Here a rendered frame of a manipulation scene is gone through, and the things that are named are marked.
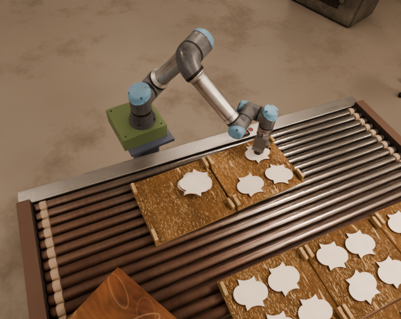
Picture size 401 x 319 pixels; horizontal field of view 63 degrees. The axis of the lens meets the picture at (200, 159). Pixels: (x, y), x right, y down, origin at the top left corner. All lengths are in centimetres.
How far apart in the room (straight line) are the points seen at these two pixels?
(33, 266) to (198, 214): 72
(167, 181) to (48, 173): 156
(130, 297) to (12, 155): 220
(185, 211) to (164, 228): 13
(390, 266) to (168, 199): 104
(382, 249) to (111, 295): 120
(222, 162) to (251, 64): 246
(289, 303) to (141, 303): 59
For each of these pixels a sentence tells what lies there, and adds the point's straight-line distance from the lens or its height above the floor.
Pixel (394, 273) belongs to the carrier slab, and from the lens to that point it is 171.
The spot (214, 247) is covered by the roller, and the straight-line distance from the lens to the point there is 151.
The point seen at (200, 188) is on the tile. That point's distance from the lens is 158.
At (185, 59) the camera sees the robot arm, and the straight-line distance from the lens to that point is 142.
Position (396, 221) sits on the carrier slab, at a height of 95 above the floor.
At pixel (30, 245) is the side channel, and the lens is 160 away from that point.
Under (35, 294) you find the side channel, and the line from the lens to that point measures 151.
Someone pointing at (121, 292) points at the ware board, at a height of 104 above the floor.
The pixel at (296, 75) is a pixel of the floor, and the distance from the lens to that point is 405.
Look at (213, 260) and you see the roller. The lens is 149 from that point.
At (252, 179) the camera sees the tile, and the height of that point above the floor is 95.
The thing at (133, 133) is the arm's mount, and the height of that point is 96.
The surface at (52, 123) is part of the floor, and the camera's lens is 340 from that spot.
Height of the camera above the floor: 231
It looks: 52 degrees down
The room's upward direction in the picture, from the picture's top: 6 degrees clockwise
